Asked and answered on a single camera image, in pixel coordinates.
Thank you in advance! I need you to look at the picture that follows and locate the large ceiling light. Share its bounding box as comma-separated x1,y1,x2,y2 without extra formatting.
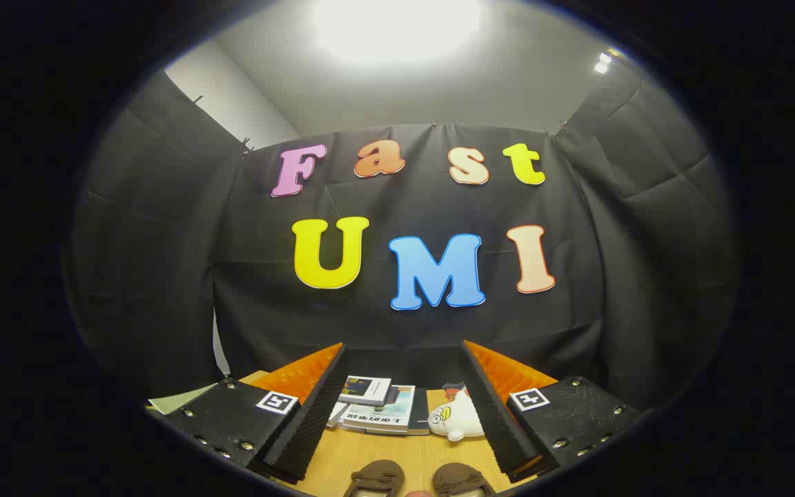
311,0,484,66

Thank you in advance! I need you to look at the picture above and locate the pale green fabric storage box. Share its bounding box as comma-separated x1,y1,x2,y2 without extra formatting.
148,382,219,415

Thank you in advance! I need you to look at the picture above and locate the light blue cover book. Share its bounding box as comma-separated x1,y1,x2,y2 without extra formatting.
339,384,417,436

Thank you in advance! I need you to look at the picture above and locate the black book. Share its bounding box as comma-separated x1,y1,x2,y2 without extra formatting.
408,389,433,436

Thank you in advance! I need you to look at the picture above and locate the brown fuzzy shoe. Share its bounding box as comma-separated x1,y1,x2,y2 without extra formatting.
342,459,405,497
432,462,496,497

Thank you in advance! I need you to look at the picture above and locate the dark blue cover book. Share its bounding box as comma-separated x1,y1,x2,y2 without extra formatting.
339,376,392,407

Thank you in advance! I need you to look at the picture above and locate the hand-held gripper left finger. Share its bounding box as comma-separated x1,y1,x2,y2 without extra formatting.
163,343,348,484

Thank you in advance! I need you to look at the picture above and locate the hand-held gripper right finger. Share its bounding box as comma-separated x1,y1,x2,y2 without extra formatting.
462,340,643,484

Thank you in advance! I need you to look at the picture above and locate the white plush toy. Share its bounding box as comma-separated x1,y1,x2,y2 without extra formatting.
427,390,487,442

